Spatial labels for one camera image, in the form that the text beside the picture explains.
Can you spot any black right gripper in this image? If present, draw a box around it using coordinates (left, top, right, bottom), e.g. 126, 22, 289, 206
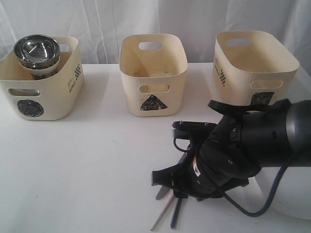
151, 116, 261, 199

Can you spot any wooden chopstick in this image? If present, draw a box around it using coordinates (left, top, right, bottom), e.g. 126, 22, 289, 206
150, 193, 175, 231

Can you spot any steel table knife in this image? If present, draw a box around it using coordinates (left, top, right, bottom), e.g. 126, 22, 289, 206
155, 153, 187, 200

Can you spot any steel spoon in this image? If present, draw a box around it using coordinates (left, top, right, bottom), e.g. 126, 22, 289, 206
170, 198, 183, 229

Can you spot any white ceramic bowl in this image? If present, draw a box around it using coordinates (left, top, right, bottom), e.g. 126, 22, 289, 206
23, 62, 59, 76

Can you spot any steel mug with solid handle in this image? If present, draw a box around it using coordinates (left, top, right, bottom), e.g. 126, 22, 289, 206
8, 88, 40, 97

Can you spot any stainless steel bowl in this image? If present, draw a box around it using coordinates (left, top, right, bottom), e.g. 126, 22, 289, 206
13, 34, 60, 69
21, 40, 50, 60

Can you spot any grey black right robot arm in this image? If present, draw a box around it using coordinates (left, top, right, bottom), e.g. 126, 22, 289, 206
151, 99, 311, 200

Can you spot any large white square plate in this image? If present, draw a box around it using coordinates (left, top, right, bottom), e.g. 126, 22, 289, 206
255, 167, 311, 220

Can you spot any cream bin with triangle mark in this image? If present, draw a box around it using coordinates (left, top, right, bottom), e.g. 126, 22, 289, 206
119, 33, 188, 117

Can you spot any cream bin with square mark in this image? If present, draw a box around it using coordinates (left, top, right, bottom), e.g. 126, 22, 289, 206
213, 30, 300, 106

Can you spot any cream bin with circle mark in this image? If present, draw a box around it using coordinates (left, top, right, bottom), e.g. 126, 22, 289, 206
0, 36, 84, 120

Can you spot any white backdrop curtain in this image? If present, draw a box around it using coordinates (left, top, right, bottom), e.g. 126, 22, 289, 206
0, 0, 311, 70

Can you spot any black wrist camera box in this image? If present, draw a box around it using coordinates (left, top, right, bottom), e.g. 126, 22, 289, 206
172, 121, 217, 140

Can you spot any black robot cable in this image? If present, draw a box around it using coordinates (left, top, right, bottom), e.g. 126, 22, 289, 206
173, 99, 296, 218

